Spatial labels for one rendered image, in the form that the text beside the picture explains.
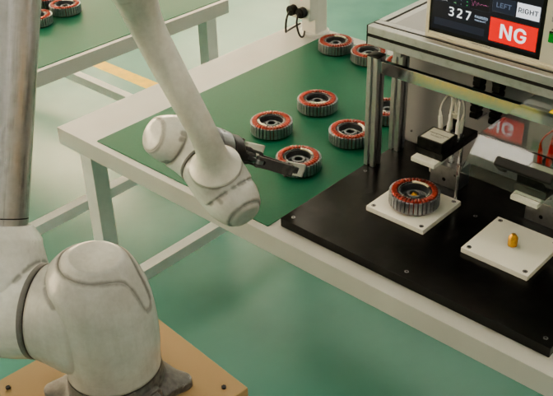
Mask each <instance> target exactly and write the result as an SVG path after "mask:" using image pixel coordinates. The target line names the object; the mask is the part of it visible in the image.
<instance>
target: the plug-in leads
mask: <svg viewBox="0 0 553 396"><path fill-rule="evenodd" d="M447 97H448V96H445V97H444V100H443V102H442V104H441V106H440V109H439V127H438V128H440V129H443V115H442V111H441V109H442V106H443V103H444V101H445V100H446V98H447ZM450 97H451V106H450V111H449V115H448V123H447V128H446V131H448V132H452V131H453V127H455V134H457V135H458V140H460V136H461V134H462V131H463V126H464V122H465V105H464V101H463V100H462V105H463V114H462V117H461V118H460V117H459V116H460V108H461V102H460V101H459V99H458V103H457V99H456V98H453V97H452V96H450ZM453 106H454V111H453ZM458 106H459V107H458Z"/></svg>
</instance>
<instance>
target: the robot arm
mask: <svg viewBox="0 0 553 396"><path fill-rule="evenodd" d="M113 2H114V4H115V6H116V7H117V8H118V10H119V12H120V14H121V16H122V18H123V19H124V21H125V23H126V25H127V27H128V29H129V31H130V33H131V35H132V37H133V38H134V40H135V42H136V44H137V47H138V48H139V50H140V52H141V53H142V56H143V58H144V59H145V61H146V63H147V65H148V67H149V68H150V69H151V72H152V73H153V75H154V77H155V79H156V80H157V82H158V84H159V85H160V88H161V89H162V91H163V92H164V94H165V96H166V98H167V100H168V101H169V103H170V105H171V106H172V108H173V110H174V112H175V113H176V114H165V115H160V116H156V117H154V118H153V119H152V120H151V121H150V122H149V123H148V125H147V126H146V128H145V130H144V133H143V135H142V145H143V147H144V149H145V151H146V152H147V153H148V154H149V155H150V156H152V157H153V158H155V159H156V160H158V161H159V162H162V163H165V165H166V166H167V167H169V168H170V169H172V170H173V171H174V172H176V173H177V174H178V175H180V176H181V177H182V178H183V179H184V181H185V182H186V184H187V185H188V187H189V189H190V191H191V192H192V193H193V195H194V197H195V198H196V199H197V200H198V201H199V202H200V204H201V205H202V206H203V207H204V208H205V210H206V211H207V212H208V213H209V214H210V215H211V216H212V217H214V218H215V219H216V220H218V221H219V222H221V223H222V224H224V225H227V226H242V225H244V224H246V223H248V222H249V221H251V220H252V219H253V218H254V217H255V216H256V214H257V213H258V210H259V207H260V204H261V200H260V195H259V192H258V188H257V186H256V184H255V183H254V182H253V180H252V179H251V174H250V173H249V171H248V170H247V168H246V166H245V165H244V164H246V165H247V164H250V165H253V166H255V167H256V168H257V167H258V168H262V169H265V170H270V171H273V172H277V173H279V174H282V175H284V177H286V176H289V177H291V176H292V175H294V176H299V177H302V176H303V173H304V170H305V167H306V165H305V164H300V163H295V162H291V161H286V162H284V161H280V160H278V159H275V158H272V157H270V156H265V155H263V152H264V149H265V146H264V145H260V144H257V143H252V142H245V143H244V141H245V139H244V138H242V137H240V136H239V135H236V134H233V133H231V132H228V131H226V130H224V129H223V128H218V127H217V126H216V125H215V123H214V121H213V119H212V117H211V115H210V113H209V111H208V110H207V107H206V106H205V104H204V102H203V100H202V97H201V96H200V94H199V92H198V89H197V88H196V86H195V84H194V82H193V79H192V78H191V76H190V74H189V72H188V69H187V68H186V66H185V64H184V61H183V60H182V58H181V56H180V54H179V51H178V50H177V48H176V46H175V44H174V41H173V40H172V38H171V36H170V33H169V31H168V29H167V27H166V25H165V22H164V19H163V16H162V14H161V11H160V5H159V0H113ZM40 14H41V0H0V358H8V359H30V360H37V361H40V362H42V363H44V364H45V365H47V366H50V367H52V368H54V369H55V370H58V371H60V372H62V373H65V374H66V375H64V376H63V377H61V378H59V379H56V380H53V381H51V382H49V383H48V384H46V385H45V387H44V395H45V396H176V395H178V394H181V393H183V392H185V391H187V390H189V389H190V388H191V387H192V385H193V382H192V377H191V375H190V374H189V373H187V372H184V371H181V370H177V369H175V368H174V367H173V366H171V365H169V364H168V363H166V362H165V361H163V360H162V357H161V352H160V326H159V320H158V315H157V311H156V304H155V300H154V297H153V294H152V290H151V287H150V284H149V282H148V280H147V278H146V275H145V273H144V272H143V270H142V268H141V266H140V265H139V263H138V262H137V260H136V259H135V258H134V257H133V256H132V255H131V254H130V253H129V252H128V251H127V250H126V249H125V248H124V247H122V246H120V245H117V244H114V243H111V242H108V241H103V240H90V241H86V242H82V243H79V244H75V245H72V246H70V247H68V248H66V249H65V250H63V251H62V252H61V253H59V254H58V255H57V256H56V257H55V258H54V259H53V260H52V261H51V262H50V263H49V261H48V259H47V255H46V253H45V249H44V243H43V237H42V236H41V234H40V233H39V232H38V231H37V229H36V228H35V227H34V226H33V224H31V223H28V221H29V208H30V181H31V166H32V152H33V138H34V125H35V97H36V83H37V69H38V55H39V41H40ZM253 162H254V163H253Z"/></svg>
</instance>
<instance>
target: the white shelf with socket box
mask: <svg viewBox="0 0 553 396"><path fill-rule="evenodd" d="M286 12H287V15H286V21H285V32H286V33H287V32H288V31H289V30H291V29H293V28H295V27H296V29H297V33H298V35H299V37H300V38H304V37H310V38H318V37H322V36H324V35H328V34H329V28H328V27H327V0H290V6H288V7H287V8H286ZM288 16H293V17H296V21H295V26H292V27H291V28H290V29H288V30H287V19H288ZM298 18H299V19H302V27H301V28H300V31H299V28H298V25H300V24H301V23H298ZM301 35H302V36H301Z"/></svg>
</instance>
